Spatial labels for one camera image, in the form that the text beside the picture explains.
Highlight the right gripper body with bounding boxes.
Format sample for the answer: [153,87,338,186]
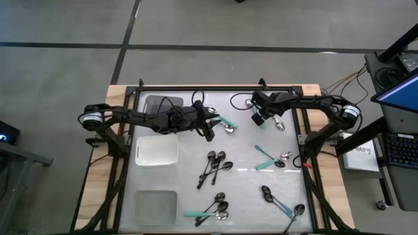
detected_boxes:
[251,91,293,127]

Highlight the coiled black cable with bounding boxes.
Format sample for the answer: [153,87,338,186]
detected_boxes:
[374,66,398,89]

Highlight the grey side table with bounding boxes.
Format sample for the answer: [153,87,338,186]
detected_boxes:
[0,142,54,235]

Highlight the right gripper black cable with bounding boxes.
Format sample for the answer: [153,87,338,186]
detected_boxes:
[229,92,256,111]

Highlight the black power adapter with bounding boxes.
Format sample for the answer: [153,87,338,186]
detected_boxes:
[400,52,418,72]

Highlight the white paper sheet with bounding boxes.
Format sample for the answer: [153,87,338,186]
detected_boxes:
[342,139,380,173]

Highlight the black metal spoon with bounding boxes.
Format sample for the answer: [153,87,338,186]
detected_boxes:
[210,150,227,186]
[281,203,306,235]
[198,161,234,180]
[196,150,217,190]
[197,159,220,185]
[194,200,229,228]
[195,192,226,222]

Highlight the black pole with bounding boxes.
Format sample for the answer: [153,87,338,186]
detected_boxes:
[378,23,418,62]

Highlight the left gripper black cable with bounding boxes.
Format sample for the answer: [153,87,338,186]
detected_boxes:
[191,89,206,106]

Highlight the black diagonal support beam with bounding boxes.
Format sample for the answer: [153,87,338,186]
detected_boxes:
[334,116,388,156]

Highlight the black keyboard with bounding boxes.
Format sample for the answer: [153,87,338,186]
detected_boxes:
[385,133,418,170]

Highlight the yellow green cable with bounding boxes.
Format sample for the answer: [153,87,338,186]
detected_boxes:
[321,63,370,94]

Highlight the black device blue light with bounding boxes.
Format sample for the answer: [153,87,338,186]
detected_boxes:
[0,119,21,146]

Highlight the clear plastic bin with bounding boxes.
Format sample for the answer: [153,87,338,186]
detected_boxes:
[131,189,179,227]

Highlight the monitor with blue screen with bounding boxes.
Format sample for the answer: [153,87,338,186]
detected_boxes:
[370,70,418,114]

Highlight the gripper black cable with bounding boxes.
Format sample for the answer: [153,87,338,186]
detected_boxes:
[229,92,256,111]
[191,89,206,106]

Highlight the black metal table frame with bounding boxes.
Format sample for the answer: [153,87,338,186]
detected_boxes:
[70,85,359,235]

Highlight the dark spoon thin blue handle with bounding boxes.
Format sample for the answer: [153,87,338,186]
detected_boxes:
[261,185,294,216]
[264,193,297,222]
[254,144,286,168]

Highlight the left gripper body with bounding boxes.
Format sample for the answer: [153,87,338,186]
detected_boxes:
[182,100,216,142]

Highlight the white plastic bin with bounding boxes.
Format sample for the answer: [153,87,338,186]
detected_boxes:
[135,133,180,167]

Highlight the grey equipment cart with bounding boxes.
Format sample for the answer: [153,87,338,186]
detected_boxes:
[364,50,418,212]

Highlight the grey plastic bin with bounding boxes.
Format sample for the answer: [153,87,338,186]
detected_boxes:
[142,94,184,116]

